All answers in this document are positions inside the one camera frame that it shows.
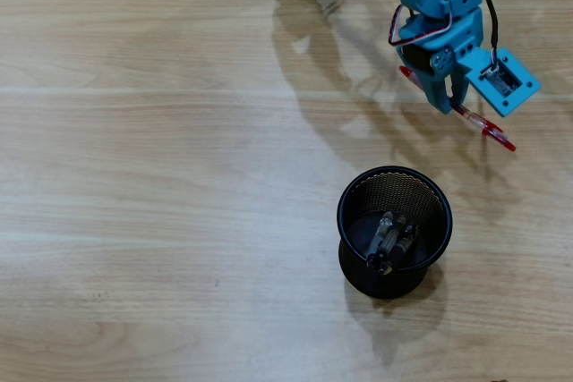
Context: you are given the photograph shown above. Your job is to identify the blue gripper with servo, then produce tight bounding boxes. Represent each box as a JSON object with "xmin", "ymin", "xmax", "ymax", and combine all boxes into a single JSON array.
[{"xmin": 397, "ymin": 8, "xmax": 486, "ymax": 115}]

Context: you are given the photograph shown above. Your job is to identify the red gel pen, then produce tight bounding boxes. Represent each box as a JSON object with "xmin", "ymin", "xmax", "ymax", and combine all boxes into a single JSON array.
[{"xmin": 398, "ymin": 65, "xmax": 517, "ymax": 153}]

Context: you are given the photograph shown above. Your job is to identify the grey grip retractable pen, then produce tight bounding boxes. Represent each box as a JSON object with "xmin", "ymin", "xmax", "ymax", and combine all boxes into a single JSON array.
[{"xmin": 398, "ymin": 220, "xmax": 420, "ymax": 259}]

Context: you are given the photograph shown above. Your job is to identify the pens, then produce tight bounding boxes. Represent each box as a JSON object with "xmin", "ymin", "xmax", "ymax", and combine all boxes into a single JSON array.
[{"xmin": 365, "ymin": 211, "xmax": 396, "ymax": 269}]

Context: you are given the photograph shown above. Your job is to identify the black grip silver-band pen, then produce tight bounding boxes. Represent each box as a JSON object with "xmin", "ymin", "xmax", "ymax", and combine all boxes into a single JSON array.
[{"xmin": 379, "ymin": 216, "xmax": 411, "ymax": 276}]

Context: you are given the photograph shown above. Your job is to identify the black mesh pen holder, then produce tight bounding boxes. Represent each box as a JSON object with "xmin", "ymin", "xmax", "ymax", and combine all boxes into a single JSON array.
[{"xmin": 336, "ymin": 165, "xmax": 453, "ymax": 299}]

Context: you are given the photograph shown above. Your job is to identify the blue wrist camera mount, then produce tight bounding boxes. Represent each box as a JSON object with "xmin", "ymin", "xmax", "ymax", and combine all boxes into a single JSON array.
[{"xmin": 459, "ymin": 47, "xmax": 542, "ymax": 118}]

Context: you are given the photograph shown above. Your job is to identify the red white servo wire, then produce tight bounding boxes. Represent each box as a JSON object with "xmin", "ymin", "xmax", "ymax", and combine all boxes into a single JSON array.
[{"xmin": 388, "ymin": 0, "xmax": 454, "ymax": 47}]

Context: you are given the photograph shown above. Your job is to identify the black camera cable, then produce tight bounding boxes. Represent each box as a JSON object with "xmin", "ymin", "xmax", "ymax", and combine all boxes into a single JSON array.
[{"xmin": 479, "ymin": 0, "xmax": 500, "ymax": 64}]

